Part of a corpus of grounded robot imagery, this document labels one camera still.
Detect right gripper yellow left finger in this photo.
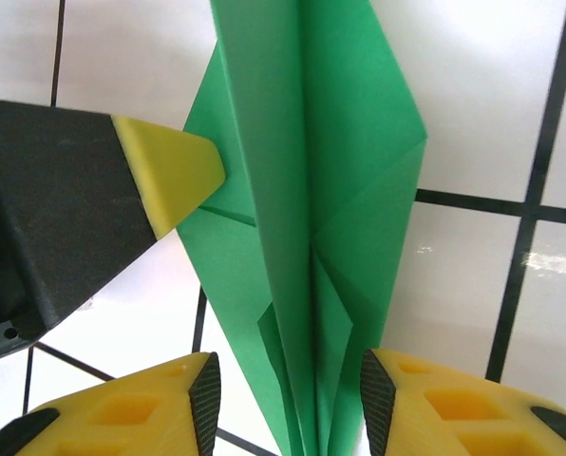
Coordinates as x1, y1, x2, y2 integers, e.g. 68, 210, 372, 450
0, 351, 223, 456

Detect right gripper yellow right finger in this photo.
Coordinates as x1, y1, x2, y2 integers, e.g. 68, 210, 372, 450
359, 348, 566, 456

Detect green square paper sheet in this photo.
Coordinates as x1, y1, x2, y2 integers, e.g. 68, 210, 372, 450
176, 0, 429, 456

